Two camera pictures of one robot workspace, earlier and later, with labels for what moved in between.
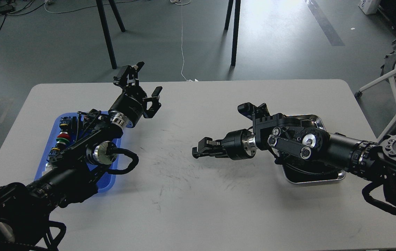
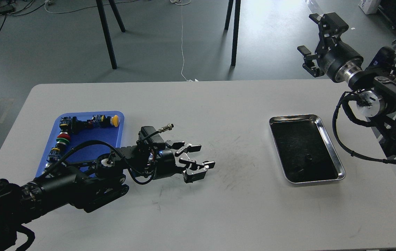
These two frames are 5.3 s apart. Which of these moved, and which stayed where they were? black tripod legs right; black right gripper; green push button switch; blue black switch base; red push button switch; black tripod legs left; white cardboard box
Moved: black right gripper
Stayed: red push button switch; black tripod legs left; black tripod legs right; blue black switch base; green push button switch; white cardboard box
